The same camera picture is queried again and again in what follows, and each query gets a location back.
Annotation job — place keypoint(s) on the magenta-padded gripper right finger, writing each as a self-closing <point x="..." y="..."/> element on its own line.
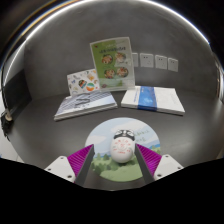
<point x="168" y="165"/>

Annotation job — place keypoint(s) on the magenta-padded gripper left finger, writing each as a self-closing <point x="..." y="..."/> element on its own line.
<point x="61" y="168"/>

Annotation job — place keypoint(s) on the white panda-print computer mouse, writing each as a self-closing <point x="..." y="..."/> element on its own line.
<point x="122" y="150"/>

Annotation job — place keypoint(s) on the round landscape-print mouse pad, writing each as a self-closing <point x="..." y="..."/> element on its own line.
<point x="103" y="133"/>

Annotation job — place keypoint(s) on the white book with blue band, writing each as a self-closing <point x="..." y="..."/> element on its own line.
<point x="153" y="99"/>

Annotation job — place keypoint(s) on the grey building-print book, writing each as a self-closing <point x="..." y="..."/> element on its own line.
<point x="85" y="105"/>

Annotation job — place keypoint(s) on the black bag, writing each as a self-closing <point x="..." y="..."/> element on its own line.
<point x="5" y="125"/>

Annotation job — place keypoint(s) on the white sticker sheet card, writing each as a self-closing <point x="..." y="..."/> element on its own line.
<point x="81" y="83"/>

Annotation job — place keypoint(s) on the black flat panel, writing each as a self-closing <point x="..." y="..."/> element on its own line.
<point x="16" y="93"/>

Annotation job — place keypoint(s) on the green poster sign stand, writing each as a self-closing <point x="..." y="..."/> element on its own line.
<point x="113" y="63"/>

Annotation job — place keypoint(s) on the white wall socket group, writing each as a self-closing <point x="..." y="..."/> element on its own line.
<point x="156" y="61"/>

